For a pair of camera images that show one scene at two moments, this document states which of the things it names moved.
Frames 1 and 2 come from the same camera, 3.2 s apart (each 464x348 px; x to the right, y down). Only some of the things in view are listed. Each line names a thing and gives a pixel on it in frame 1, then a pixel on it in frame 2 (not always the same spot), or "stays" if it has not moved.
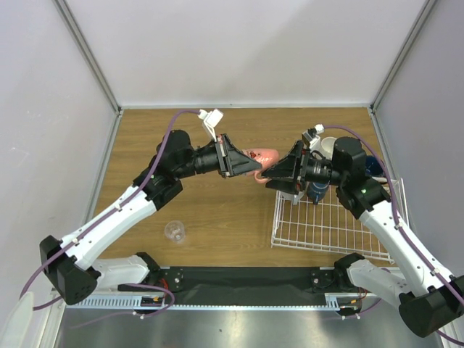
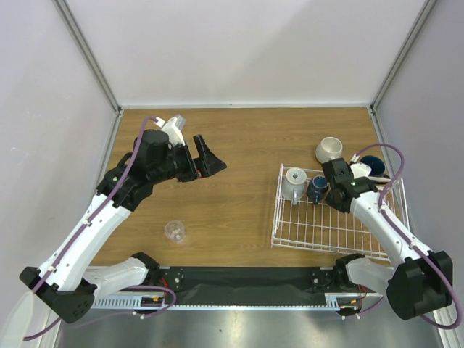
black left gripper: [230, 162] → [204, 166]
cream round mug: [328, 145] stays
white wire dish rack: [331, 226] stays
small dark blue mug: [316, 191] stays
